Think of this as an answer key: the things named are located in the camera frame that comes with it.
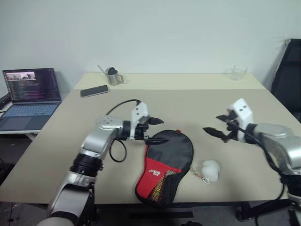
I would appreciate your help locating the small black box device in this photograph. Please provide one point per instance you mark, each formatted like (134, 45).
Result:
(4, 101)

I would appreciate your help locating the black smartphone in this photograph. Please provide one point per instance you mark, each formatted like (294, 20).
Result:
(94, 91)

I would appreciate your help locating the black office chair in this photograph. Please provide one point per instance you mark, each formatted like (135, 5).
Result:
(291, 77)

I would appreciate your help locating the black table frame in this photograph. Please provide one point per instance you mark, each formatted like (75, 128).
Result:
(162, 215)

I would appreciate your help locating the open laptop computer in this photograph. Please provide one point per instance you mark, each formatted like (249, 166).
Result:
(30, 94)

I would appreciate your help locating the clear glass cup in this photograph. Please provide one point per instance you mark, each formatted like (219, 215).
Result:
(237, 73)

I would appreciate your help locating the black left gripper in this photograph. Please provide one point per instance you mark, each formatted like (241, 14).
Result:
(142, 131)

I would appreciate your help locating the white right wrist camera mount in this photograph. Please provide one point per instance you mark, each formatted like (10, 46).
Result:
(243, 110)

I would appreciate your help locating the thin metal rod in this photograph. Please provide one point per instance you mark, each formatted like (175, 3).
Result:
(102, 69)

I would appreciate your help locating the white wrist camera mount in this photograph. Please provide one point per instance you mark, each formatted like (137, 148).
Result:
(138, 111)
(243, 110)

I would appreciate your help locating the white side desk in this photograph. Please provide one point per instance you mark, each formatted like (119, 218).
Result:
(18, 134)

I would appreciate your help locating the black and red paddle case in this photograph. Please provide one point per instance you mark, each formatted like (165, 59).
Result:
(168, 164)

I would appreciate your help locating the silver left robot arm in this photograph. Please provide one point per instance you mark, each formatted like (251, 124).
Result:
(98, 141)

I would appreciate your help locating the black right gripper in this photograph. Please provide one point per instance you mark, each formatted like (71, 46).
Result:
(232, 128)

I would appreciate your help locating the steel pitcher cup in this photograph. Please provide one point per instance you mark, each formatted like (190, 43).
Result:
(114, 78)

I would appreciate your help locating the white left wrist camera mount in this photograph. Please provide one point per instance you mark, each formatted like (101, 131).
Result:
(138, 111)

